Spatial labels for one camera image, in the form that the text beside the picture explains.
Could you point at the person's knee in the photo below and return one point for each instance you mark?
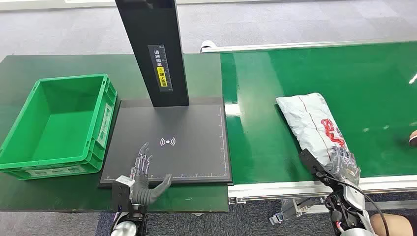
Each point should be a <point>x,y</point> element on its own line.
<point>391,225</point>

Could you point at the green plastic crate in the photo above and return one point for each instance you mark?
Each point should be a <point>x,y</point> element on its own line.
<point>62,123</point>

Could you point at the person's shoe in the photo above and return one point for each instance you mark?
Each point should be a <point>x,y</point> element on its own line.
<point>413,138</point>

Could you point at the silver conveyor frame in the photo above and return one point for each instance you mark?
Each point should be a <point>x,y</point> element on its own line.
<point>277,189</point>

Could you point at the white conveyor end roller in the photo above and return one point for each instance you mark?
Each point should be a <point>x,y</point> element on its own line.
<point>206,45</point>

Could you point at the black inbound scanner machine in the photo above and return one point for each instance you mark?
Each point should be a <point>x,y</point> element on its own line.
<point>182,130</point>

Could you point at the grey plastic mailer package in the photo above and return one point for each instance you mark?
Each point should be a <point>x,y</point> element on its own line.
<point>309,123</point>

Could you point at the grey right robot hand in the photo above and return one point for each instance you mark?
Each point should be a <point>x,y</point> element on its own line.
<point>346,166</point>

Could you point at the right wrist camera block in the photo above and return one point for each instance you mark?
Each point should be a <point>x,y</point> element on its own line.
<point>313,164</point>

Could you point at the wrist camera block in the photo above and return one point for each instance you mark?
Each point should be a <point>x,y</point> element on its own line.
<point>123,193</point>
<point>313,164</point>

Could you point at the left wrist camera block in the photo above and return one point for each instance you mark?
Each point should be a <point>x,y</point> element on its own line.
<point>123,193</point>

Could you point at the green conveyor belt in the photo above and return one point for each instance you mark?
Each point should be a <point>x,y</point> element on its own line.
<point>358,81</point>

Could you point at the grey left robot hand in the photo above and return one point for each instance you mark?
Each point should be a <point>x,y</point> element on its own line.
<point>142,192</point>

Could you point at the black and yellow column label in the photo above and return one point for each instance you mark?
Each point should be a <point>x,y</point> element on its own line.
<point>160,68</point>

